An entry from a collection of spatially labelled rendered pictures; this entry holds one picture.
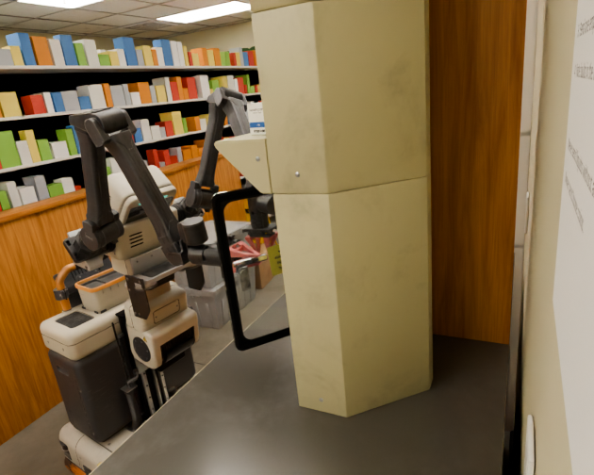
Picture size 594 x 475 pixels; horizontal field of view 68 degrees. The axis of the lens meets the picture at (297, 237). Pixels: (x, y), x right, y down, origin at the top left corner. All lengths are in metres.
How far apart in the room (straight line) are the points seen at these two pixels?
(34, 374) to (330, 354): 2.25
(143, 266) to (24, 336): 1.33
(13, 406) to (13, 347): 0.32
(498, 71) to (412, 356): 0.62
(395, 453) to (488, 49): 0.81
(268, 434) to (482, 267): 0.62
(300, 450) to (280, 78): 0.68
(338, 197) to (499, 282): 0.53
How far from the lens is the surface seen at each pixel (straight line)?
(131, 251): 1.64
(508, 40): 1.06
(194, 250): 1.19
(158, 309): 1.76
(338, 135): 0.76
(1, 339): 2.80
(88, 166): 1.35
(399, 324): 0.93
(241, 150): 0.83
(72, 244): 1.58
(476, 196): 1.09
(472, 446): 0.95
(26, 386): 2.95
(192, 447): 0.99
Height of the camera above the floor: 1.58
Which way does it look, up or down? 18 degrees down
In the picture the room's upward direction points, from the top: 6 degrees counter-clockwise
